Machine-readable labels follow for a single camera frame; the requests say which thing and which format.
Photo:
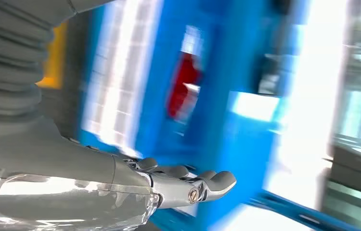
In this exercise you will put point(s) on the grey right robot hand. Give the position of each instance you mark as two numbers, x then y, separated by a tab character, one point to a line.
56	165

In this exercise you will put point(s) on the white plastic bin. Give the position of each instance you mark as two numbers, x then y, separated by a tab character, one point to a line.
120	79

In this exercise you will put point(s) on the blue metal shelf rack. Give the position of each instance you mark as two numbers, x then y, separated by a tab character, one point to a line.
241	143

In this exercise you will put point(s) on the red plastic item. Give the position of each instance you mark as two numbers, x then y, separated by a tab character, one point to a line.
183	83

